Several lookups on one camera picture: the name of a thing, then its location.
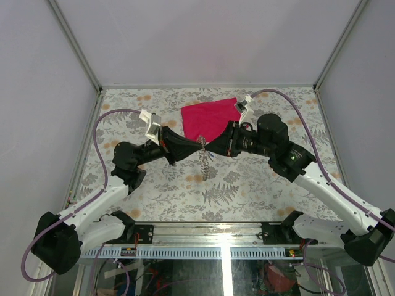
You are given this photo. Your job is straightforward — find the large metal keyring chain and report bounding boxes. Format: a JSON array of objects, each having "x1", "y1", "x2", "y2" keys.
[{"x1": 196, "y1": 134, "x2": 217, "y2": 183}]

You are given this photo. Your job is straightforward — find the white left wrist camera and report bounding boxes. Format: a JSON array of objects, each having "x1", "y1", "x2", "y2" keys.
[{"x1": 139, "y1": 110, "x2": 161, "y2": 145}]

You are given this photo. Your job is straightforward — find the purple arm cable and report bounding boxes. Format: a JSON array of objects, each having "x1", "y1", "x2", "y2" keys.
[
  {"x1": 251, "y1": 89, "x2": 395, "y2": 290},
  {"x1": 20, "y1": 109, "x2": 144, "y2": 283}
]

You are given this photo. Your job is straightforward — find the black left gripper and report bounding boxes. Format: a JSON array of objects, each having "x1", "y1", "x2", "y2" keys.
[{"x1": 135, "y1": 126, "x2": 204, "y2": 168}]

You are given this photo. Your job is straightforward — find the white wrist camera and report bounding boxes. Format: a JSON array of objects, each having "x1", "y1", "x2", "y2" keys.
[
  {"x1": 234, "y1": 95, "x2": 253, "y2": 125},
  {"x1": 139, "y1": 110, "x2": 161, "y2": 145}
]

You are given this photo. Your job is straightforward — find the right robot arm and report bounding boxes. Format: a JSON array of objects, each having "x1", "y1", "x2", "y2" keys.
[{"x1": 206, "y1": 114, "x2": 394, "y2": 266}]

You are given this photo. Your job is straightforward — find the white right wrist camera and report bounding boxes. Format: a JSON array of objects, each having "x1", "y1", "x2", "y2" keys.
[{"x1": 234, "y1": 95, "x2": 253, "y2": 125}]

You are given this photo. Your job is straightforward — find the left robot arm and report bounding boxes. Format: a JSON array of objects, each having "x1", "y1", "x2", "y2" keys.
[{"x1": 30, "y1": 126, "x2": 202, "y2": 275}]

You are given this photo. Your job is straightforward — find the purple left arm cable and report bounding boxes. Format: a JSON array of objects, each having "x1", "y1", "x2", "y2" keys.
[{"x1": 20, "y1": 109, "x2": 144, "y2": 283}]

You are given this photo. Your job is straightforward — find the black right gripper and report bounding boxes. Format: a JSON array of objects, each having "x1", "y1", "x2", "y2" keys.
[{"x1": 204, "y1": 120, "x2": 274, "y2": 157}]

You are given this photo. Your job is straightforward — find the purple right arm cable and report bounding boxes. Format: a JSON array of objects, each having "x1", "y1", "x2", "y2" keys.
[{"x1": 251, "y1": 89, "x2": 395, "y2": 290}]

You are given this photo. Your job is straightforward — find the pink cloth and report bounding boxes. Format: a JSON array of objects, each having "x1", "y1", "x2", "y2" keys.
[{"x1": 181, "y1": 97, "x2": 240, "y2": 142}]

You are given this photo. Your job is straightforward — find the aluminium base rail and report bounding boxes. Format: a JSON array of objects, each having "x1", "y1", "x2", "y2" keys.
[{"x1": 70, "y1": 220, "x2": 379, "y2": 258}]

